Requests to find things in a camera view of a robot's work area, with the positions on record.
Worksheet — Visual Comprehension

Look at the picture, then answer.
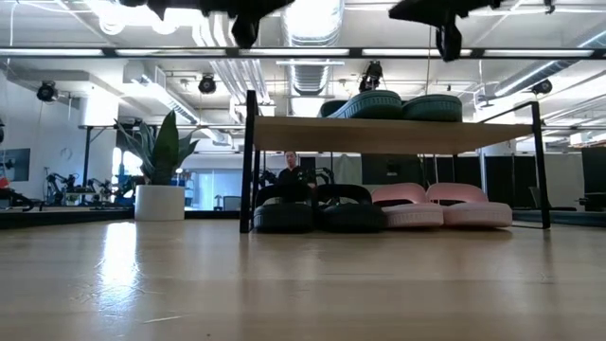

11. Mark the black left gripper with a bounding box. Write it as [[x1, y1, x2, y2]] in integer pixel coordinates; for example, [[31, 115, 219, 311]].
[[198, 0, 295, 49]]

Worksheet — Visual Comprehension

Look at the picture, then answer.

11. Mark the pink rubber slide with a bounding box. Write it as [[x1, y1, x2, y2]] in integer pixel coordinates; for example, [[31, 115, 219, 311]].
[[425, 182, 514, 229], [371, 182, 445, 229]]

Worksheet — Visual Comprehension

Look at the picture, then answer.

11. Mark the person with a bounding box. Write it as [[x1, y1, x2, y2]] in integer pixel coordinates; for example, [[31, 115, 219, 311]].
[[276, 150, 310, 187]]

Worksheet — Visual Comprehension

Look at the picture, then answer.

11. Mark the black metal table frame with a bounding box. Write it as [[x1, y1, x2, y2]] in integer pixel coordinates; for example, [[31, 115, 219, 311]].
[[0, 206, 606, 230]]

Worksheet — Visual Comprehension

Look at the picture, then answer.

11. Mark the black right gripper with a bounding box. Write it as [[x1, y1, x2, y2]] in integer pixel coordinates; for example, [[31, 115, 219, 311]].
[[387, 0, 503, 63]]

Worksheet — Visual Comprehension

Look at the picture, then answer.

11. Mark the black partition panel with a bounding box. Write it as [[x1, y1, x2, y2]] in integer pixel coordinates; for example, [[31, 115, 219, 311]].
[[362, 153, 425, 186]]

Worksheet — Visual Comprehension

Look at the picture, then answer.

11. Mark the green plant in white pot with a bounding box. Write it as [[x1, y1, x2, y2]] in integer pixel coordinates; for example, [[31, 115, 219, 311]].
[[115, 109, 201, 223]]

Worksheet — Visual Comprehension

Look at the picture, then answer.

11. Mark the black horizontal crossbar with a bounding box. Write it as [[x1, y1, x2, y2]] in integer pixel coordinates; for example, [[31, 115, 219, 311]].
[[0, 45, 606, 61]]

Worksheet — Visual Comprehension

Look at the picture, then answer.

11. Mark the white ceiling column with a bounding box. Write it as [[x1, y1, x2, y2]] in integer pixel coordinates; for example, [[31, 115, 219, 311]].
[[78, 92, 119, 128]]

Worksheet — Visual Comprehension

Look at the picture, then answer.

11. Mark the black rubber slide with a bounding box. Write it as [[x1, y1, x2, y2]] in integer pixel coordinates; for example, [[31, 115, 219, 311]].
[[314, 183, 385, 234], [253, 183, 317, 234]]

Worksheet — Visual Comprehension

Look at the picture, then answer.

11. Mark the silver ventilation duct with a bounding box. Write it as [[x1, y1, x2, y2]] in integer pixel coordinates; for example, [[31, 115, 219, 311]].
[[281, 0, 347, 96]]

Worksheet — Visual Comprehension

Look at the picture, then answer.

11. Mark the wooden shelf with black frame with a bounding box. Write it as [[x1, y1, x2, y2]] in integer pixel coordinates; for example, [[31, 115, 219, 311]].
[[239, 89, 553, 235]]

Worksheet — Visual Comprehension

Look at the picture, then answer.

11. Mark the black hanging ceiling camera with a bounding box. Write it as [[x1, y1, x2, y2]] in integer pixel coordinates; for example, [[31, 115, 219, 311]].
[[358, 60, 384, 95]]

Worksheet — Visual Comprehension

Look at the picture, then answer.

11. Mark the background robot workstation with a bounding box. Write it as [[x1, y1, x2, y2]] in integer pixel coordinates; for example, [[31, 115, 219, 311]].
[[42, 170, 138, 209]]

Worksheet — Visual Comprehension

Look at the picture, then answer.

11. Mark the green rubber slide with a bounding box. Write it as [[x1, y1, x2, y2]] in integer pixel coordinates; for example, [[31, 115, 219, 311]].
[[319, 89, 404, 120], [401, 93, 464, 123]]

